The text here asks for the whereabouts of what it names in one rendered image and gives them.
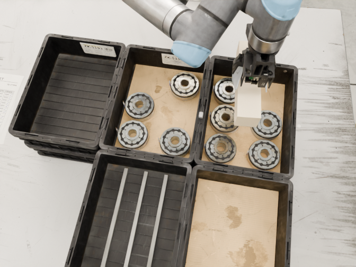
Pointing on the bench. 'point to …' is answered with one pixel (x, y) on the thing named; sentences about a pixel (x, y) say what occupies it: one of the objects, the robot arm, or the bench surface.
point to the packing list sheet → (7, 100)
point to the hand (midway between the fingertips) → (248, 80)
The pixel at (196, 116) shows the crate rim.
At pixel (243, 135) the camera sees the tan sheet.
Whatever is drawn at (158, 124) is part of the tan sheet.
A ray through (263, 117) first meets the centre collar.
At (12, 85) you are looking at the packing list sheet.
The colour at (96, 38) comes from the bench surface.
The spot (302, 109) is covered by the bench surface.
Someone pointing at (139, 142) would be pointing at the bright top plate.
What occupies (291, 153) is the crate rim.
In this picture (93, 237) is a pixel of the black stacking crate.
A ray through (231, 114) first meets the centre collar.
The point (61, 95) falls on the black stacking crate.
